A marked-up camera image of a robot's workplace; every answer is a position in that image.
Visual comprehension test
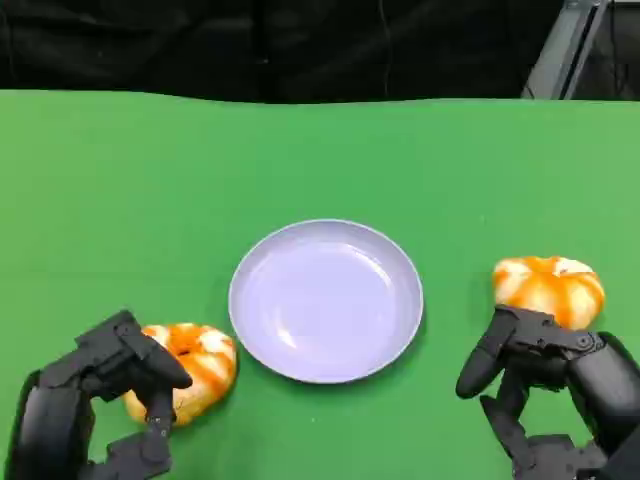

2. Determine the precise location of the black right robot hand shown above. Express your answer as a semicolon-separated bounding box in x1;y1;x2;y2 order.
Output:
455;304;640;480

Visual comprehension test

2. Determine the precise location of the black backdrop curtain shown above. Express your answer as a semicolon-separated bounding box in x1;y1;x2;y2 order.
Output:
0;0;640;105

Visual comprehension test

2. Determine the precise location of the lilac plate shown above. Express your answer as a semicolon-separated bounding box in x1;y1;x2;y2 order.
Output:
228;218;425;385

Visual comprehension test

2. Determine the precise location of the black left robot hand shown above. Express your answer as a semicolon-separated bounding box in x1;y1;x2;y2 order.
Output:
9;308;194;480

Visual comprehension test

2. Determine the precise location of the green table cloth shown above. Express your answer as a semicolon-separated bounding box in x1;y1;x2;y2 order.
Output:
0;88;640;480

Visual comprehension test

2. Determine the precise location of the orange and white bread roll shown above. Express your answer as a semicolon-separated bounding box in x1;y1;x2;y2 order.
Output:
122;322;239;427
492;255;607;332

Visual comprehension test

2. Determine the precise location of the grey metal frame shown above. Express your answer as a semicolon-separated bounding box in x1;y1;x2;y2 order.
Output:
519;0;617;101

